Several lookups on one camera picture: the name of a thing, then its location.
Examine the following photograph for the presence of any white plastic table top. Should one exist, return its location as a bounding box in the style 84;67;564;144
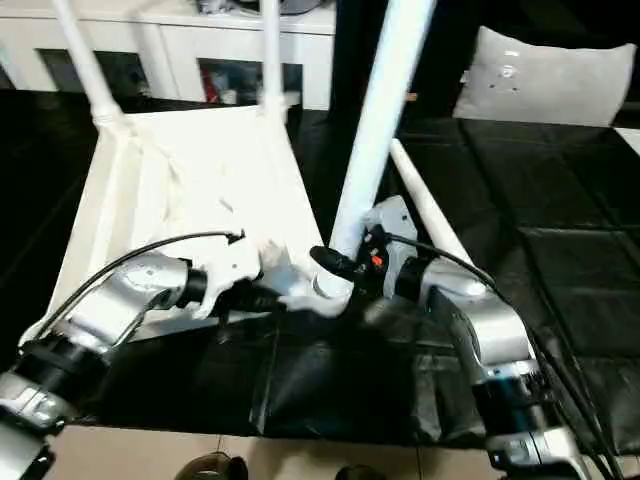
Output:
19;104;351;346

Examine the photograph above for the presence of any dark left robot foot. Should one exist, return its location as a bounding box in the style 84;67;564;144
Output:
179;452;249;480

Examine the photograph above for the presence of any dark robot foot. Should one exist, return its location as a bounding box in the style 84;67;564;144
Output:
179;452;249;480
337;464;386;480

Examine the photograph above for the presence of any black work mat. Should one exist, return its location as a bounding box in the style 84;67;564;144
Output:
0;87;640;456

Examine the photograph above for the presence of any dark right robot foot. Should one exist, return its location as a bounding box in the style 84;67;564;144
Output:
337;464;386;480

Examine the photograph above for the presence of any black box with gold label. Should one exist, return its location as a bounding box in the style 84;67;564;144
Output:
329;0;481;119

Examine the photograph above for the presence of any grey cushion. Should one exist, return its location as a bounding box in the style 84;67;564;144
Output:
452;25;636;126

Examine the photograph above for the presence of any white glass-door cabinet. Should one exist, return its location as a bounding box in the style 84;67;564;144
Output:
0;0;336;109

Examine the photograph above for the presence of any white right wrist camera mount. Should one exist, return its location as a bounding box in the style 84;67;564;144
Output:
362;195;419;301

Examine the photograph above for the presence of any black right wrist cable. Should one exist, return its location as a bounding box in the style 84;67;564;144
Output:
389;234;621;480

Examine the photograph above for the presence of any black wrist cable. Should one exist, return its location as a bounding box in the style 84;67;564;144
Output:
44;229;246;326
389;234;621;480

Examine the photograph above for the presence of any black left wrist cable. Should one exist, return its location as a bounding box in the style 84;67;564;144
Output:
44;229;246;326

